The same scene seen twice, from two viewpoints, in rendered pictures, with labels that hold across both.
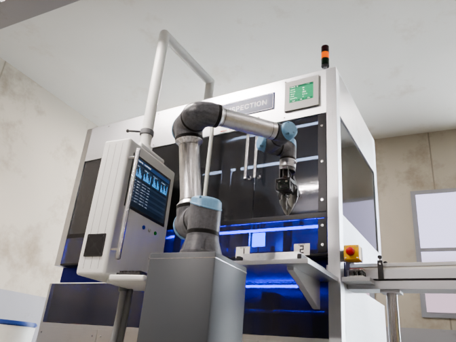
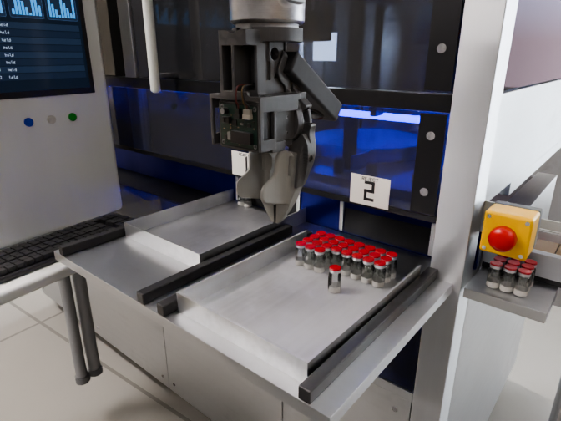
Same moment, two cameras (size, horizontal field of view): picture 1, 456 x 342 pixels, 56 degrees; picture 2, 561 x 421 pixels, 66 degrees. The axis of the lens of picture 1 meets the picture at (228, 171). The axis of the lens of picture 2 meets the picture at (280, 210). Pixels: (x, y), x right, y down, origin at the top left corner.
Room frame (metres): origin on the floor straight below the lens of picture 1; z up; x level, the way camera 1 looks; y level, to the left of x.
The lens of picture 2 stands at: (1.31, -0.35, 1.27)
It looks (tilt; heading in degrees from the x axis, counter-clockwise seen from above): 20 degrees down; 8
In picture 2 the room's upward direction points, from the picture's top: straight up
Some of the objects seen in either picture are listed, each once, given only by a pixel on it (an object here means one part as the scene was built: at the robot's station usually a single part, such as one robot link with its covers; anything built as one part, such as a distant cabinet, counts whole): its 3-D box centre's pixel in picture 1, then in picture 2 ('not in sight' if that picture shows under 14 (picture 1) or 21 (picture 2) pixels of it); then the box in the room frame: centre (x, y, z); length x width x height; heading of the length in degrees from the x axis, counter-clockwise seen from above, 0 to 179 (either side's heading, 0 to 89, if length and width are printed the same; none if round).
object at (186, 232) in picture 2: not in sight; (219, 221); (2.23, -0.07, 0.90); 0.34 x 0.26 x 0.04; 148
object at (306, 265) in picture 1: (256, 273); (251, 263); (2.08, -0.18, 0.87); 0.70 x 0.48 x 0.02; 58
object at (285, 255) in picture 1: (285, 264); (305, 286); (1.95, -0.30, 0.90); 0.34 x 0.26 x 0.04; 148
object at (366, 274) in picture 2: not in sight; (341, 261); (2.05, -0.36, 0.90); 0.18 x 0.02 x 0.05; 58
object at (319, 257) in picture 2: not in sight; (319, 260); (2.05, -0.32, 0.90); 0.02 x 0.02 x 0.05
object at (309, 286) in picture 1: (304, 289); not in sight; (1.94, -0.39, 0.80); 0.34 x 0.03 x 0.13; 148
